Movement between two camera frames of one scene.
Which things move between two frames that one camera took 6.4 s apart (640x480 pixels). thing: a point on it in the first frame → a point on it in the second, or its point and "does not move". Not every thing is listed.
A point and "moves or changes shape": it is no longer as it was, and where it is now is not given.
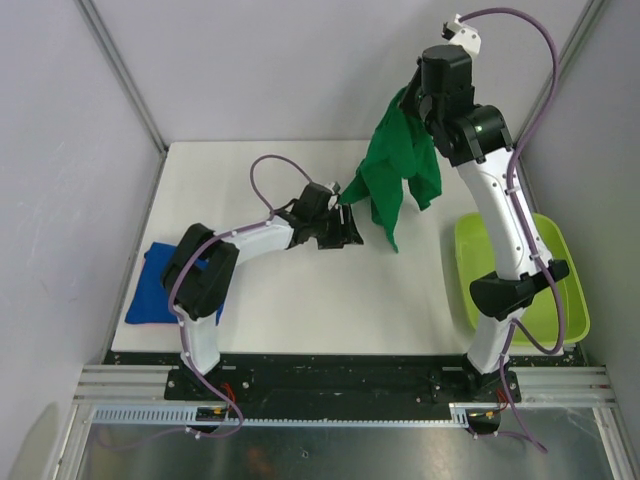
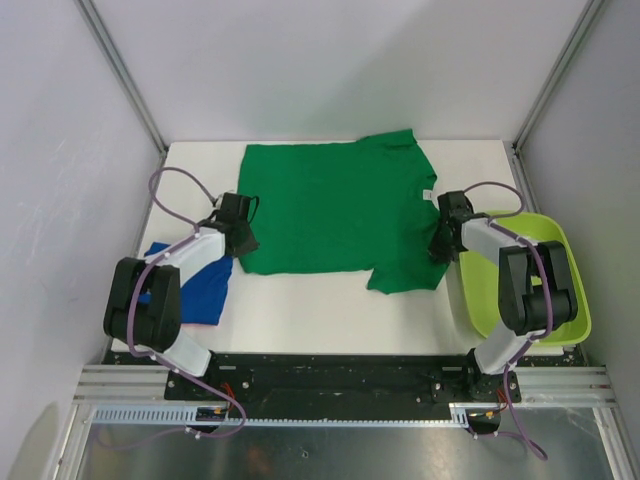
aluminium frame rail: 581,385 does not move
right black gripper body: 415,98 → 441,248
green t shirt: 400,151 moves or changes shape
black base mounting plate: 342,380 does not move
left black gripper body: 326,224 → 247,243
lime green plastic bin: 475,258 does not move
